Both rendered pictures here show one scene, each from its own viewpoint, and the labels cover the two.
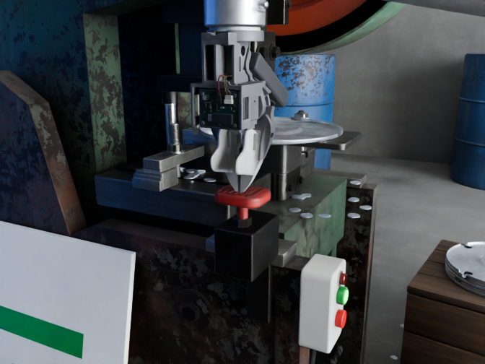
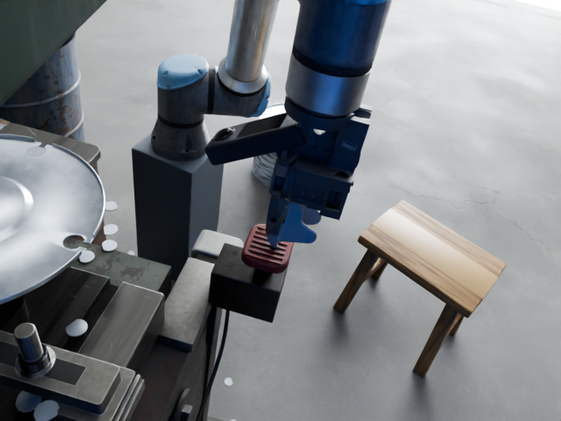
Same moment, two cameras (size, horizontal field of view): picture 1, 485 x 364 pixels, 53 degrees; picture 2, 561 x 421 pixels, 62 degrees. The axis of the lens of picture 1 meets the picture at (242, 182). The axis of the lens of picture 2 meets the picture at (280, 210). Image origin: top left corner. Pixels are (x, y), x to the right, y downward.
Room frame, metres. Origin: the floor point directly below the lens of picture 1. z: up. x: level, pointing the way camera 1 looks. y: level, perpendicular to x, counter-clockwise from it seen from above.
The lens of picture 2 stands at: (0.81, 0.39, 1.19)
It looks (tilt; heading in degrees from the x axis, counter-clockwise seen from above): 41 degrees down; 248
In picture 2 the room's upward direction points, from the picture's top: 12 degrees clockwise
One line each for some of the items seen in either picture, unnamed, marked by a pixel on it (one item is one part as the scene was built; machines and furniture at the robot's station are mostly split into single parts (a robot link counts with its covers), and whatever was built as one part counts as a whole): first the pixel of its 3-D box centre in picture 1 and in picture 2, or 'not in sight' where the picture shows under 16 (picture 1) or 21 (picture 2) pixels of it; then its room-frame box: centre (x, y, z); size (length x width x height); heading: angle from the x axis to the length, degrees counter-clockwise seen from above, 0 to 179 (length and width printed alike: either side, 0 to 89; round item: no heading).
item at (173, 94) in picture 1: (214, 87); not in sight; (1.05, 0.06, 0.86); 0.20 x 0.16 x 0.05; 153
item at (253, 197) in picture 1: (242, 215); (265, 262); (0.65, 0.00, 0.72); 0.07 x 0.06 x 0.08; 63
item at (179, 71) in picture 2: not in sight; (184, 87); (0.69, -0.66, 0.62); 0.13 x 0.12 x 0.14; 174
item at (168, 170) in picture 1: (172, 152); (44, 364); (0.90, 0.13, 0.76); 0.17 x 0.06 x 0.10; 153
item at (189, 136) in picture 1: (219, 136); not in sight; (1.05, 0.05, 0.76); 0.15 x 0.09 x 0.05; 153
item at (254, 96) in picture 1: (232, 80); (315, 152); (0.63, 0.01, 0.91); 0.09 x 0.08 x 0.12; 153
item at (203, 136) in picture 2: not in sight; (180, 128); (0.70, -0.66, 0.50); 0.15 x 0.15 x 0.10
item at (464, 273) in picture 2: not in sight; (412, 287); (0.05, -0.33, 0.16); 0.34 x 0.24 x 0.34; 124
